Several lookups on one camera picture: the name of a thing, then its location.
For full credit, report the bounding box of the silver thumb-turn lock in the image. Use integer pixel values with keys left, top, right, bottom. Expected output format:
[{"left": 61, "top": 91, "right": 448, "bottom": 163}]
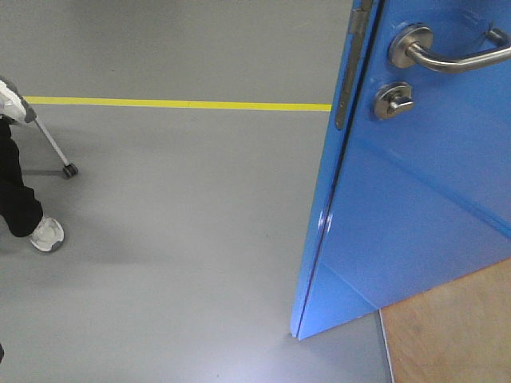
[{"left": 373, "top": 81, "right": 414, "bottom": 120}]

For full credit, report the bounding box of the silver latch plate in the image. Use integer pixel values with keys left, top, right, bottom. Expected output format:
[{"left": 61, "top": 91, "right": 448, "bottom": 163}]
[{"left": 333, "top": 0, "right": 375, "bottom": 130}]

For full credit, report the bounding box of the silver lever door handle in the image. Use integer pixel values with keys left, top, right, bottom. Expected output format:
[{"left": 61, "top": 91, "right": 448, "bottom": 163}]
[{"left": 387, "top": 25, "right": 511, "bottom": 75}]

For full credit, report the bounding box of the seated person in white shirt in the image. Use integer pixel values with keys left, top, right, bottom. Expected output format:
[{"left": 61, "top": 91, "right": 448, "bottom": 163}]
[{"left": 1, "top": 77, "right": 65, "bottom": 252}]

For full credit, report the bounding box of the blue door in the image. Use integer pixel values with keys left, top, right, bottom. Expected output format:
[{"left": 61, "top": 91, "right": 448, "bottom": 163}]
[{"left": 291, "top": 1, "right": 510, "bottom": 339}]

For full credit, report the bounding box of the plywood base platform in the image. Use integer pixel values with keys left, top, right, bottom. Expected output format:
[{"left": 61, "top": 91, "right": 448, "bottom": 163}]
[{"left": 381, "top": 260, "right": 510, "bottom": 382}]

